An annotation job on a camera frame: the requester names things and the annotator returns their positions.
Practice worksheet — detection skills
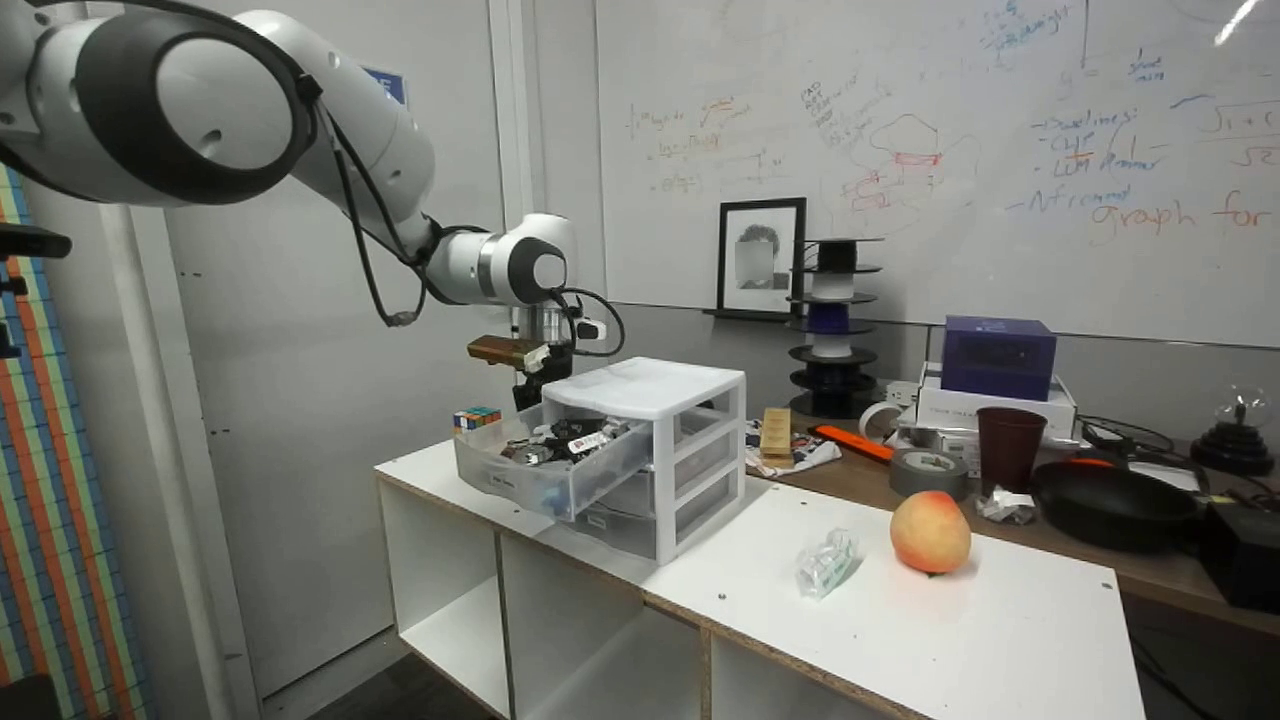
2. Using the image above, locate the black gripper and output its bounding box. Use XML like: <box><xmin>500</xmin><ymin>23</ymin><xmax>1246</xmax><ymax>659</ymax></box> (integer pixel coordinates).
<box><xmin>511</xmin><ymin>301</ymin><xmax>574</xmax><ymax>406</ymax></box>

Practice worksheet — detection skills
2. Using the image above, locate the gray object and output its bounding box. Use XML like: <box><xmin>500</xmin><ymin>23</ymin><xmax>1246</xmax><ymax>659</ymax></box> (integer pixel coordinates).
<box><xmin>503</xmin><ymin>414</ymin><xmax>619</xmax><ymax>469</ymax></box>

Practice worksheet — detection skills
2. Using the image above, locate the clear plastic wrapper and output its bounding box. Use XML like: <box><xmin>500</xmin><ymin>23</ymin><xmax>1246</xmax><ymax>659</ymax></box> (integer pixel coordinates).
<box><xmin>797</xmin><ymin>526</ymin><xmax>865</xmax><ymax>601</ymax></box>

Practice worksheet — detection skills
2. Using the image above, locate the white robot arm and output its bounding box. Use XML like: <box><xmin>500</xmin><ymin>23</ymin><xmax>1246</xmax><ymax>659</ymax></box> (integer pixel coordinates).
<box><xmin>0</xmin><ymin>0</ymin><xmax>574</xmax><ymax>402</ymax></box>

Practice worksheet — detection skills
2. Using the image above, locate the open clear top drawer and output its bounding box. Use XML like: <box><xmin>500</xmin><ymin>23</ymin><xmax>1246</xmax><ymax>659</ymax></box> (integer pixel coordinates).
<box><xmin>453</xmin><ymin>406</ymin><xmax>652</xmax><ymax>519</ymax></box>

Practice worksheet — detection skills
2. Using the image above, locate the white plastic drawer unit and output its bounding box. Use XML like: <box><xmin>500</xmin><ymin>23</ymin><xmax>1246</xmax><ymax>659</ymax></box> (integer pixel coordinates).
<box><xmin>545</xmin><ymin>356</ymin><xmax>748</xmax><ymax>563</ymax></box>

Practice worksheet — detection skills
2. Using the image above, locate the framed portrait picture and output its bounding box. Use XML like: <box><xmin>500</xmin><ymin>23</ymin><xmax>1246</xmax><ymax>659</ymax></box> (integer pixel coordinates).
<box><xmin>717</xmin><ymin>194</ymin><xmax>809</xmax><ymax>321</ymax></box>

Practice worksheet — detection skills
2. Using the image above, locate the wooden block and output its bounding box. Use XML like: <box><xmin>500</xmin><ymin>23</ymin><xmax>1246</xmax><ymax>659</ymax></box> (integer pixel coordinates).
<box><xmin>761</xmin><ymin>406</ymin><xmax>797</xmax><ymax>462</ymax></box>

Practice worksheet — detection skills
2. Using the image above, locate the black disc stack stand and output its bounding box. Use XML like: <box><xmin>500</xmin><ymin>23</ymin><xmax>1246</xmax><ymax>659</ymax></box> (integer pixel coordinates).
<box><xmin>792</xmin><ymin>234</ymin><xmax>874</xmax><ymax>418</ymax></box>

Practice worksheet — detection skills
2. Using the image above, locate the orange tool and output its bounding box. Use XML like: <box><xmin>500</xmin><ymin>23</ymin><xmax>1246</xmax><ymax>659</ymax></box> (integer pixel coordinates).
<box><xmin>811</xmin><ymin>423</ymin><xmax>894</xmax><ymax>462</ymax></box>

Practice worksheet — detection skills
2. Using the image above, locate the white shelf cabinet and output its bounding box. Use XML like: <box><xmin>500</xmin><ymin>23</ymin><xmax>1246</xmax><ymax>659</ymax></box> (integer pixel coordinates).
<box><xmin>374</xmin><ymin>443</ymin><xmax>1144</xmax><ymax>720</ymax></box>

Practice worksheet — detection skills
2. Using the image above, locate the grey tape roll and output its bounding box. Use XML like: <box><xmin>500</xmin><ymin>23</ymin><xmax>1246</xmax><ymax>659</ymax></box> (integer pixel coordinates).
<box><xmin>889</xmin><ymin>447</ymin><xmax>971</xmax><ymax>498</ymax></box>

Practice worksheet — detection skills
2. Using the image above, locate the white box under purple box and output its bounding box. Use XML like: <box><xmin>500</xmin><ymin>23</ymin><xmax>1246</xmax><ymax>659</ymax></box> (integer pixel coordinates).
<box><xmin>916</xmin><ymin>376</ymin><xmax>1079</xmax><ymax>443</ymax></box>

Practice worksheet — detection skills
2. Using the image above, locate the orange peach fruit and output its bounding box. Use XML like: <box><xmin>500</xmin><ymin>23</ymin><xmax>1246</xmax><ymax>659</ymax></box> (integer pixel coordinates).
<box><xmin>889</xmin><ymin>491</ymin><xmax>971</xmax><ymax>577</ymax></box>

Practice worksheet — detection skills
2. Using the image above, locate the dark red plastic cup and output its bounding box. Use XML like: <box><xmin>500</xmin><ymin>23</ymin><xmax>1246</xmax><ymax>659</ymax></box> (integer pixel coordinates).
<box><xmin>974</xmin><ymin>406</ymin><xmax>1043</xmax><ymax>491</ymax></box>

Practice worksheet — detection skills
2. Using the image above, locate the black frying pan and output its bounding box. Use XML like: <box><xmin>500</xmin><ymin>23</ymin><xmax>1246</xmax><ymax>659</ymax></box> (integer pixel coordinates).
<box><xmin>1031</xmin><ymin>462</ymin><xmax>1205</xmax><ymax>552</ymax></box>

